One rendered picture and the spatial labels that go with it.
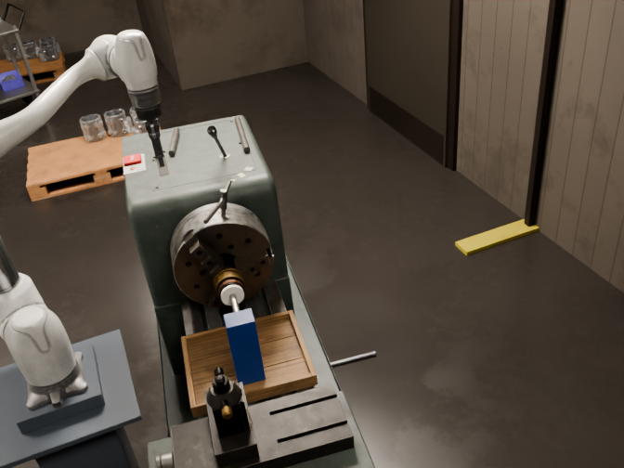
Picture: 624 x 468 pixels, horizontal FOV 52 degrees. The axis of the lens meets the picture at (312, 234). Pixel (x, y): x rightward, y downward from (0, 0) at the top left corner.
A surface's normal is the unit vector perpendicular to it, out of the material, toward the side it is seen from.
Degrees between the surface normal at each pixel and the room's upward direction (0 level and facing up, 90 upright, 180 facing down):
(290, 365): 0
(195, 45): 90
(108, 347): 0
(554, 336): 0
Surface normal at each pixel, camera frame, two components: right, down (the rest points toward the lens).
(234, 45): 0.38, 0.49
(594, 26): -0.92, 0.29
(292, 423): -0.09, -0.82
